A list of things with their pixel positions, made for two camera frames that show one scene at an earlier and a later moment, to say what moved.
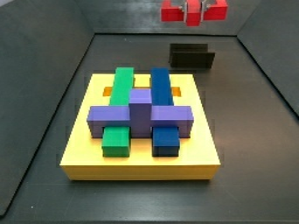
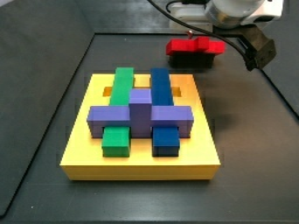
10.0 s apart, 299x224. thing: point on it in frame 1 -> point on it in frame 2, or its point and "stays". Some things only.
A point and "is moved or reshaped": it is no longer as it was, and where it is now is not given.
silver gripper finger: [205, 4] -> [189, 34]
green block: [116, 136] stays
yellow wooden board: [82, 162] stays
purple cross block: [140, 116] stays
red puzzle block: [172, 13] is moved or reshaped
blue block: [164, 136] stays
